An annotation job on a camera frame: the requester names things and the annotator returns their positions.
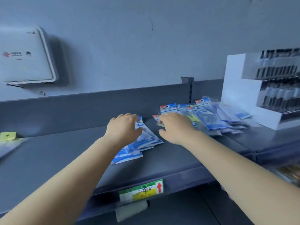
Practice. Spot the person's right hand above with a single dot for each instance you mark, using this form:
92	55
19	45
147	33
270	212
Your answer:
179	128

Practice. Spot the person's left hand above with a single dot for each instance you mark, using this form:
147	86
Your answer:
123	131

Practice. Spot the pile of blue set-square packets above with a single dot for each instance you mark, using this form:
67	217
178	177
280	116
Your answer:
145	138

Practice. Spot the pile of mixed packaged rulers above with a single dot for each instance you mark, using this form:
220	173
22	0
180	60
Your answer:
211	119

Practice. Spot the pile of clear rulers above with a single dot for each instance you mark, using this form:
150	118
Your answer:
8	136

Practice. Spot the person's left forearm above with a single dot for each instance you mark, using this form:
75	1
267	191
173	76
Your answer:
65	185

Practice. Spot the person's right forearm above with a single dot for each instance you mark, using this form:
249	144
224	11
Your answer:
246	178

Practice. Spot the grey shelf back panel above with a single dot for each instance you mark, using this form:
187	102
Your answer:
82	112

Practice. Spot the green yellow shelf price label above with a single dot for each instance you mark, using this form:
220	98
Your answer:
140	192

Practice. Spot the white tiered pen display stand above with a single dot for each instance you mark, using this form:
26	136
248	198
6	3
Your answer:
236	91

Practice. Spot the rows of black gel pens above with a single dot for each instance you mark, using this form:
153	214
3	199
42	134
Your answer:
276	70

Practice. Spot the grey slotted shelf post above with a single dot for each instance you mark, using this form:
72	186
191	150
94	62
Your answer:
190	91

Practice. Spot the white wall router box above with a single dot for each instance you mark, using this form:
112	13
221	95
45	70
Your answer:
23	67

